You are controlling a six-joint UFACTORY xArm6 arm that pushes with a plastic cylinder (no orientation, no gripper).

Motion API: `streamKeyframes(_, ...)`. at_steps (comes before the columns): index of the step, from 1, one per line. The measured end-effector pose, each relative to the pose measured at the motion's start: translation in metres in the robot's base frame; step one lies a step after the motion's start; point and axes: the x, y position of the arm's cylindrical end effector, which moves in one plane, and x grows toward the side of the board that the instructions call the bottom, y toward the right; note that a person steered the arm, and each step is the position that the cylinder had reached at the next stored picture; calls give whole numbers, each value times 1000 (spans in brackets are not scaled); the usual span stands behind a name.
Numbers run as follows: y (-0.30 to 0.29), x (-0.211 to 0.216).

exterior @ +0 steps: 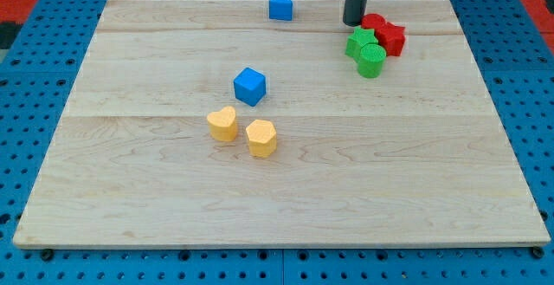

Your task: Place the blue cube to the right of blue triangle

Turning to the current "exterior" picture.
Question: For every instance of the blue cube block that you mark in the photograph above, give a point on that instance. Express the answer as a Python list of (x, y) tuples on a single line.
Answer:
[(250, 86)]

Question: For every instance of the blue triangle block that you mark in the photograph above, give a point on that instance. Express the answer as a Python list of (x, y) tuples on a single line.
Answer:
[(280, 10)]

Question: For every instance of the yellow pentagon block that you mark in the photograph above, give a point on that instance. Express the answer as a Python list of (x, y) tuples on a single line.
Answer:
[(262, 138)]

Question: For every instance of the light wooden board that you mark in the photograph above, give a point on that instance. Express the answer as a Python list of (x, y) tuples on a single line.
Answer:
[(415, 158)]

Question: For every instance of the yellow heart block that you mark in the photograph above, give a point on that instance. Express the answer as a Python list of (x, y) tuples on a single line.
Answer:
[(222, 124)]

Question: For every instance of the green cylinder block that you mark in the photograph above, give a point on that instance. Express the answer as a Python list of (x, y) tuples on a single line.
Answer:
[(370, 61)]

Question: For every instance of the green star block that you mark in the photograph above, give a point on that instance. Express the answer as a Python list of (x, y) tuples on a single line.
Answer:
[(359, 39)]

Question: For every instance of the red cylinder block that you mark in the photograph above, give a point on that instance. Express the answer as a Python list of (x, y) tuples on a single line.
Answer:
[(373, 21)]

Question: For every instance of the red star block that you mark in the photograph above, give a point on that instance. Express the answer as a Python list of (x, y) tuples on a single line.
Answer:
[(392, 38)]

